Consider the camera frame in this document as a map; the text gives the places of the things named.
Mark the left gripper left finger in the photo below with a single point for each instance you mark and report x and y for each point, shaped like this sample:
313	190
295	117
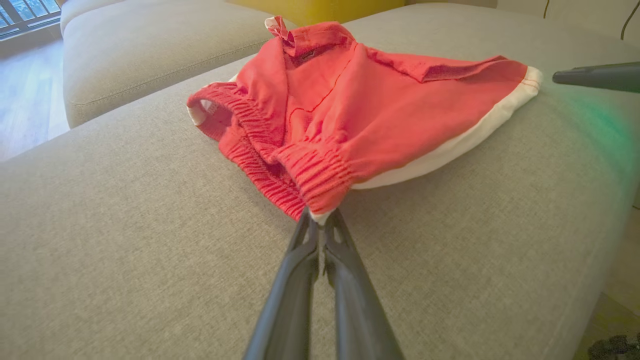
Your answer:
287	300

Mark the grey fabric sofa seat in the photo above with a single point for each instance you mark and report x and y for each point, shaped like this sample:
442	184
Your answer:
150	240

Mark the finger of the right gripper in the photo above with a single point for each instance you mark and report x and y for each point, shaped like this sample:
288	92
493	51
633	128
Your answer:
605	77

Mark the black fuzzy object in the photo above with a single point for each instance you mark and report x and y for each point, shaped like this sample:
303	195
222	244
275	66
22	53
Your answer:
617	347

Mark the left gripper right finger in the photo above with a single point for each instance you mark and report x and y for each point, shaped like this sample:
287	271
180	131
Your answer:
355	305

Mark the window with dark railing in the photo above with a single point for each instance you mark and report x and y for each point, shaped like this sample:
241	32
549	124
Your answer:
25	12

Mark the yellow cushion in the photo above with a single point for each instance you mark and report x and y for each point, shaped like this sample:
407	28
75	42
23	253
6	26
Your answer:
320	10

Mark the red shorts with white stripe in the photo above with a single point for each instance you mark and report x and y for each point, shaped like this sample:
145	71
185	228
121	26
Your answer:
380	110

